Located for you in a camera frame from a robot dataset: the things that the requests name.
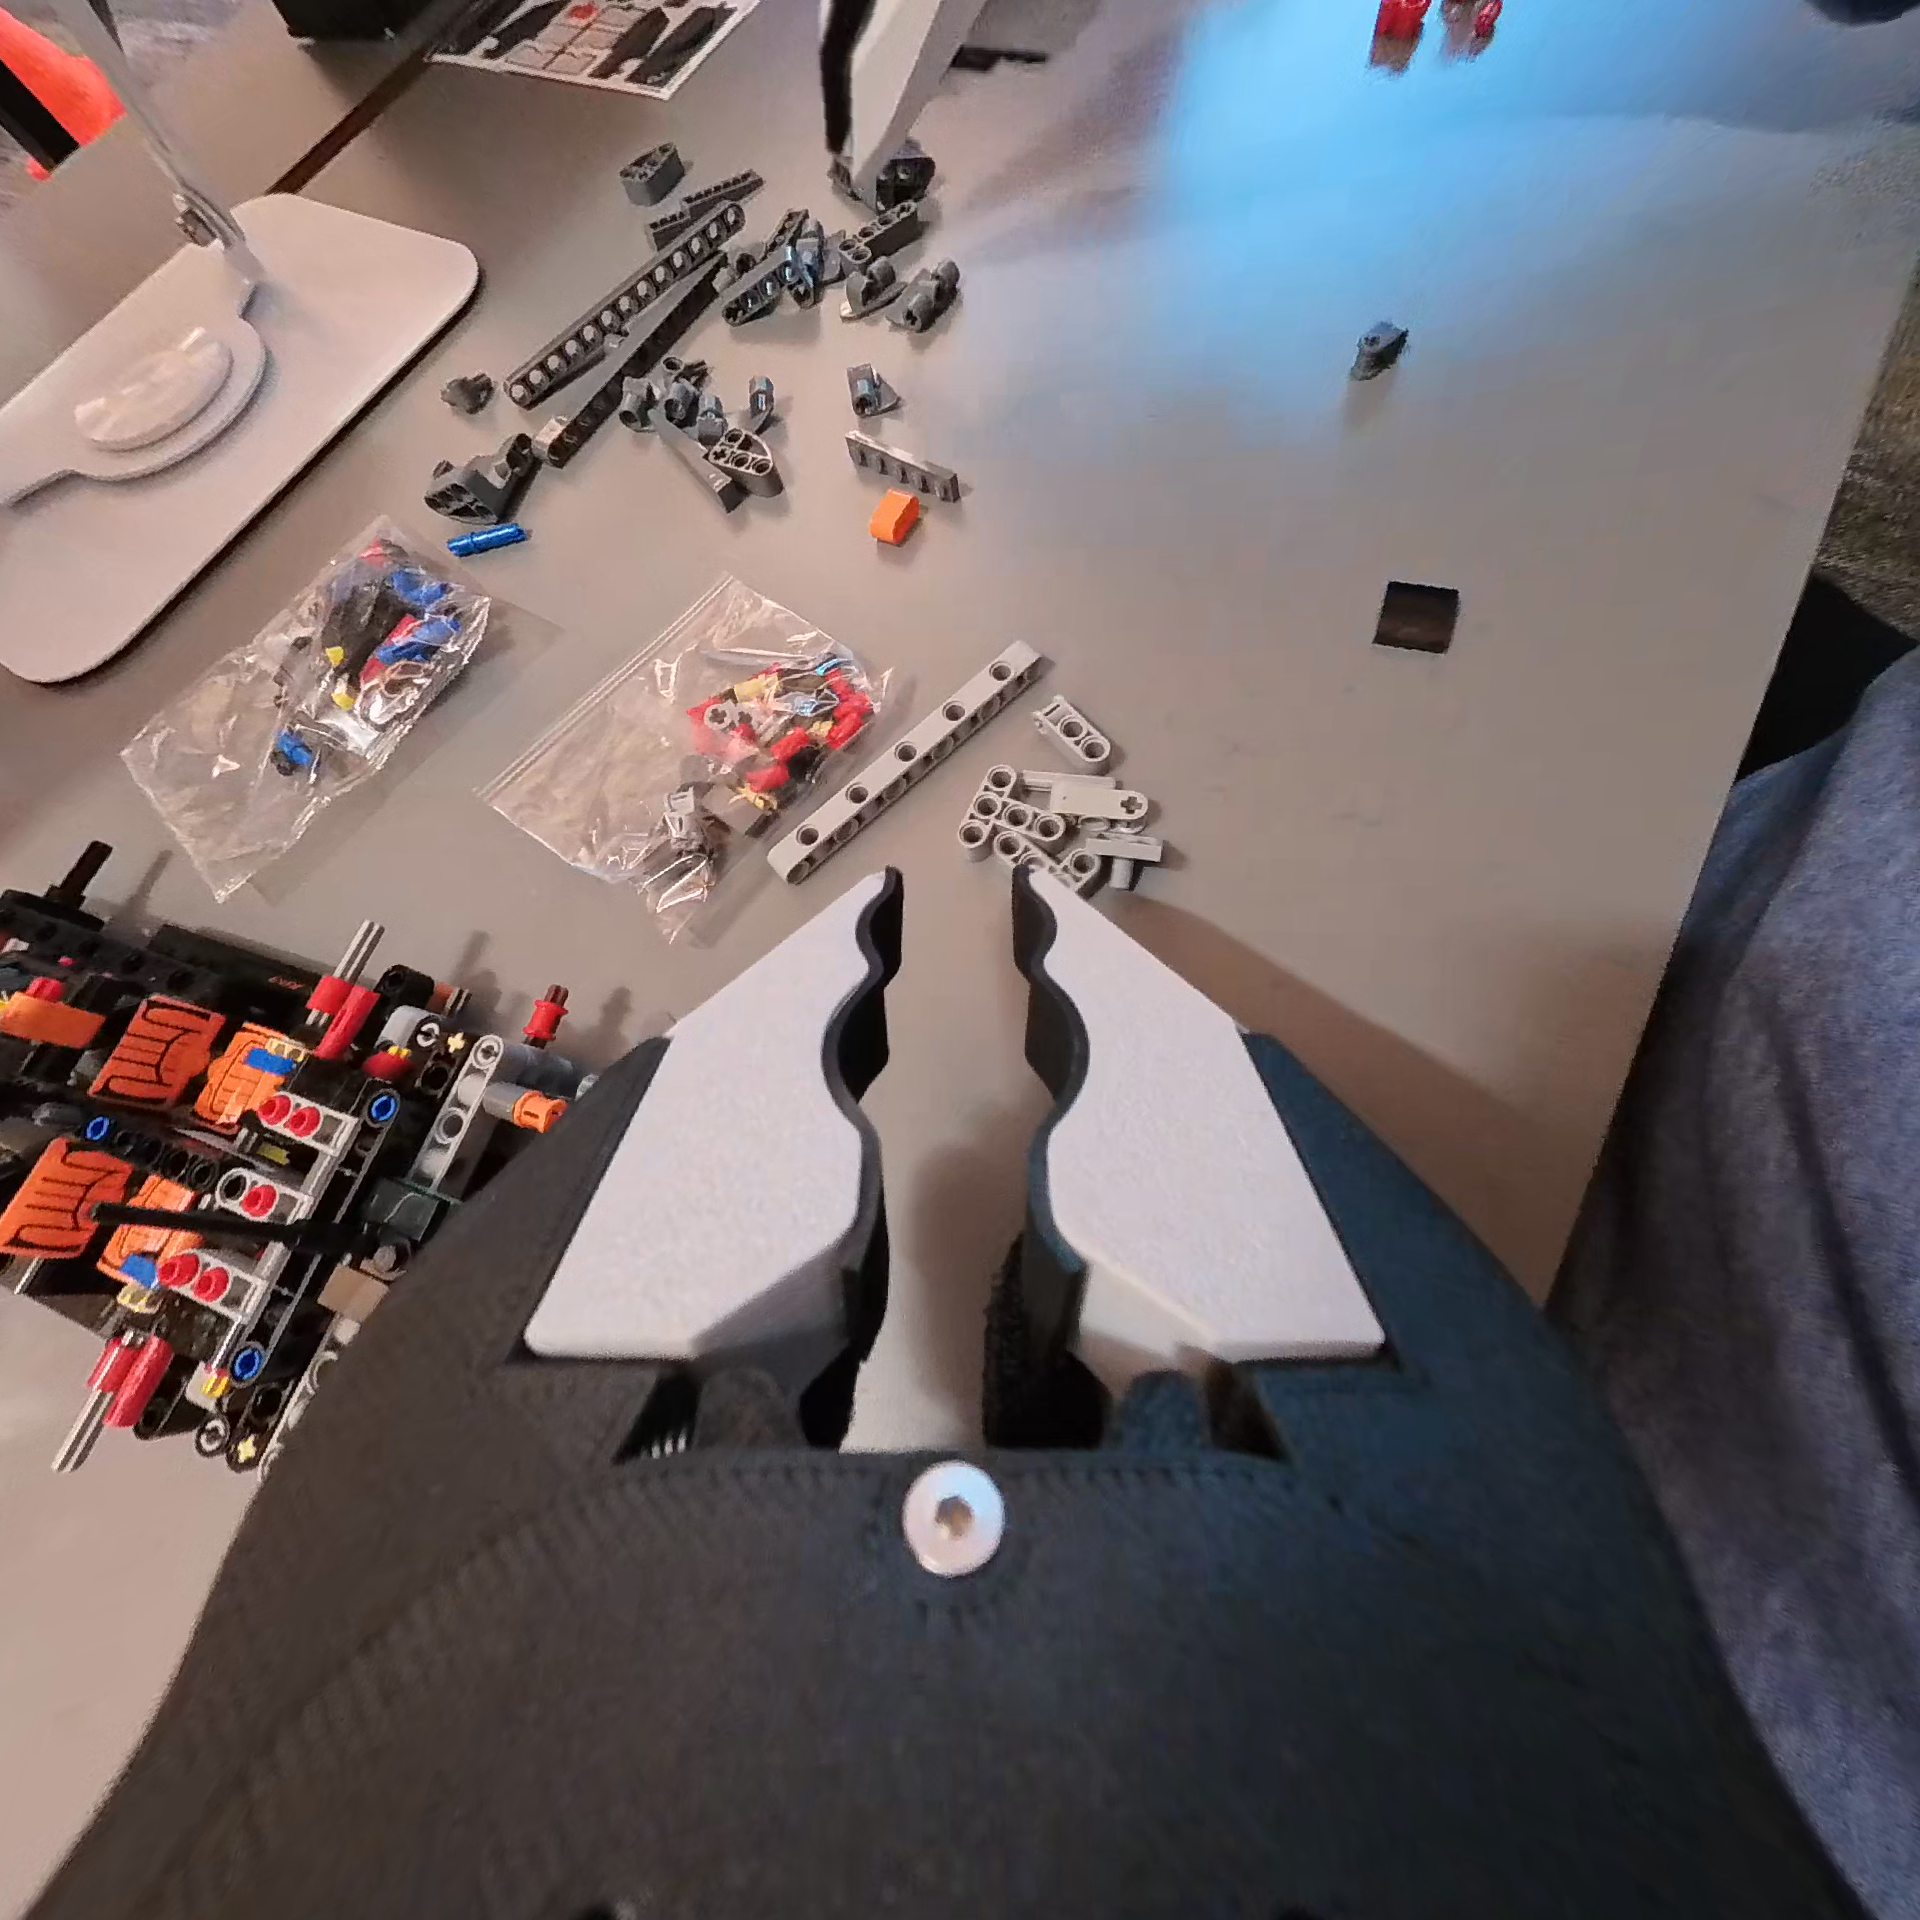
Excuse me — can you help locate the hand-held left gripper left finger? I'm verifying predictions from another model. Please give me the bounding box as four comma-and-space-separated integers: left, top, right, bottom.
518, 865, 906, 1451

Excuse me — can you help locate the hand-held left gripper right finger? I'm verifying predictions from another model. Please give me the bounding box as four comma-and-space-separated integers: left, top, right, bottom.
982, 861, 1389, 1451

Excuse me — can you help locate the pile of grey lego pieces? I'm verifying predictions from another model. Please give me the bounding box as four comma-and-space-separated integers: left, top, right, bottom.
502, 151, 962, 513

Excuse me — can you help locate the cluster of light grey liftarms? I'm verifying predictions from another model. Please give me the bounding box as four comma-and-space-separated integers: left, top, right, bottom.
960, 695, 1166, 897

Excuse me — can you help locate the light grey long lego beam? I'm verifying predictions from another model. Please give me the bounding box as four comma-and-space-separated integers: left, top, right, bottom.
768, 642, 1052, 882

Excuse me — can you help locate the dark grey lego wedge plate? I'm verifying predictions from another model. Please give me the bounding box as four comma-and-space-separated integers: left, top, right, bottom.
648, 169, 763, 250

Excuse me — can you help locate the dark grey long lego beam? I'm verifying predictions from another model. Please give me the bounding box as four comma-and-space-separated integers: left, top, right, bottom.
502, 202, 747, 409

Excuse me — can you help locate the dark grey lego plate strip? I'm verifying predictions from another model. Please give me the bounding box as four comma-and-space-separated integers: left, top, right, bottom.
843, 432, 962, 505

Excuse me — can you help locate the partly built lego vehicle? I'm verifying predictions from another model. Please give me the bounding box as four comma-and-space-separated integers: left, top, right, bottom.
0, 840, 602, 1479

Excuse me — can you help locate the plastic bag of red pins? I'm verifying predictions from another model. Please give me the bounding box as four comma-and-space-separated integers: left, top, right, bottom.
481, 573, 897, 943

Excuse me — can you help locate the grey block with pin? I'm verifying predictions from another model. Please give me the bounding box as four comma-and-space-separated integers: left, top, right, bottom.
422, 434, 542, 521

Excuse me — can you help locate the plastic bag of blue pins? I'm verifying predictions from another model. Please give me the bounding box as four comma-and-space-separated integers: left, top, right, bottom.
118, 517, 558, 904

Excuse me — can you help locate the red and black object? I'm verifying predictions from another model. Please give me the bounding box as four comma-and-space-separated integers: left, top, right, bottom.
0, 0, 128, 184

